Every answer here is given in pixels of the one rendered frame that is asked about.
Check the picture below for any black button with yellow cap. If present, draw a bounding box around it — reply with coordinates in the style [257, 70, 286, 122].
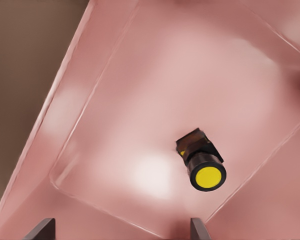
[175, 127, 227, 193]

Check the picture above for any pink plastic box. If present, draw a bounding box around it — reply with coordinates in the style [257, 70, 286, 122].
[0, 0, 300, 240]

